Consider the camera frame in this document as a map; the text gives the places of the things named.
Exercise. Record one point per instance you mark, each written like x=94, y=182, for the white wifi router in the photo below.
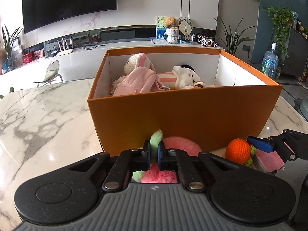
x=65, y=46

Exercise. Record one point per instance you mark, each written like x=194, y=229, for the black wall television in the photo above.
x=38, y=13

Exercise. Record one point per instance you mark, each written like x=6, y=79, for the cow pattern figurine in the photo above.
x=208, y=42

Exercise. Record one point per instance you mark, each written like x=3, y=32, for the pink fabric pouch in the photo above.
x=140, y=80

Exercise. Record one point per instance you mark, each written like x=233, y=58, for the small white rocking chair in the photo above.
x=52, y=72

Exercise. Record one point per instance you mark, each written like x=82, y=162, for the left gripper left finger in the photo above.
x=129, y=161

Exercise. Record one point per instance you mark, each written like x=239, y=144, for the blue water bottle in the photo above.
x=270, y=62

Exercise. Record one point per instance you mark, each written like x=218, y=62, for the hanging green vine plant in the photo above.
x=282, y=21

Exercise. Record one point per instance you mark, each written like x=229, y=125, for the round paper fan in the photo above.
x=185, y=26

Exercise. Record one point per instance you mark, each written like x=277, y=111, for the potted green plant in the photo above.
x=232, y=39

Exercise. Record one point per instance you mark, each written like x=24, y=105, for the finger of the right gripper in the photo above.
x=261, y=144

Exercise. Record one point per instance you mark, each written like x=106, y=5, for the orange crochet fruit toy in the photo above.
x=240, y=152

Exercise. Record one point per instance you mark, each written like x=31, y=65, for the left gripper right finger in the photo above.
x=184, y=165

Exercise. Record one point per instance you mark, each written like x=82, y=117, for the white tv cabinet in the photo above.
x=79, y=68

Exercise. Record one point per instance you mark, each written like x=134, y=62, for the dark grey cabinet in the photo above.
x=295, y=63

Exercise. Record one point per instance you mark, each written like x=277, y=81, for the brown teddy bear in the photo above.
x=170, y=22

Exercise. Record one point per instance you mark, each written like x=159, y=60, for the pink green plush toy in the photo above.
x=155, y=176

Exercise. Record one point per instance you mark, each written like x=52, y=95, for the pink notebook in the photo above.
x=274, y=161

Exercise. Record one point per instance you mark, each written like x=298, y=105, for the crochet white pink bunny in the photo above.
x=136, y=60

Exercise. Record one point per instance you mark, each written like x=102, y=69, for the orange cardboard box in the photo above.
x=236, y=102

